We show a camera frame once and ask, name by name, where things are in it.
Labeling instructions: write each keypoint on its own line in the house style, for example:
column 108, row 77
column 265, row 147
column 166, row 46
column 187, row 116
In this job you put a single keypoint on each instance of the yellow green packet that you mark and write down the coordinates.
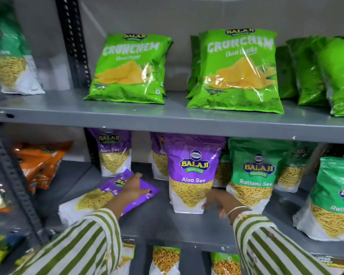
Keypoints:
column 1, row 249

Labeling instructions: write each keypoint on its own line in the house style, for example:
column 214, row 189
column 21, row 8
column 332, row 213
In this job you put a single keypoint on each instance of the person's right hand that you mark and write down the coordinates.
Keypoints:
column 226, row 200

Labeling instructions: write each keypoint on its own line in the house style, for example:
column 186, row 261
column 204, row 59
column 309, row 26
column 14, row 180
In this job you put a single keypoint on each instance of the row of light green chip packets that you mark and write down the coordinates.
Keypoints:
column 238, row 68

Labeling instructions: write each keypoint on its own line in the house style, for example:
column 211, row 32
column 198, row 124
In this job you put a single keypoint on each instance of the person's right forearm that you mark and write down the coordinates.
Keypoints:
column 269, row 249

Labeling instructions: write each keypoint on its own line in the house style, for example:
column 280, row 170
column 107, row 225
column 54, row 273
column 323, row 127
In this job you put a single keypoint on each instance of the yellow price label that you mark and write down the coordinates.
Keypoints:
column 331, row 262
column 128, row 249

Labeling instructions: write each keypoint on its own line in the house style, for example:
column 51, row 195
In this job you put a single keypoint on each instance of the Chana Dal packets shelf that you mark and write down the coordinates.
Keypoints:
column 140, row 260

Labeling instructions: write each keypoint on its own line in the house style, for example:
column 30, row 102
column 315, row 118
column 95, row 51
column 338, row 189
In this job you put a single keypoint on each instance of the grey perforated shelf upright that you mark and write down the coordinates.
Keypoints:
column 8, row 174

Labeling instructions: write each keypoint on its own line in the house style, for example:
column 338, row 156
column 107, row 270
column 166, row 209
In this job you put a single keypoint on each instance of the silver bangle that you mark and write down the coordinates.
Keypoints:
column 238, row 208

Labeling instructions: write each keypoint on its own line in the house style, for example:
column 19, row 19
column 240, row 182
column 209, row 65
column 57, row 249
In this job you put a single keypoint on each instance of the person's left hand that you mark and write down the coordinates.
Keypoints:
column 132, row 191

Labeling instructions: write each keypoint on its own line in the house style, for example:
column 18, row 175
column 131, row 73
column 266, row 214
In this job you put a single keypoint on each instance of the grey metal shelf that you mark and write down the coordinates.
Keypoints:
column 160, row 223
column 160, row 117

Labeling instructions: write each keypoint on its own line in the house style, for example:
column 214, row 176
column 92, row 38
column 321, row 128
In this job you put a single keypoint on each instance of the person's left forearm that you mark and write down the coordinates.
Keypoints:
column 83, row 246

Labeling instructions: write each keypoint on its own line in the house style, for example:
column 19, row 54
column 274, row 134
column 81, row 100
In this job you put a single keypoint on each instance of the light green white packet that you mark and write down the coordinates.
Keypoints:
column 164, row 259
column 123, row 264
column 225, row 266

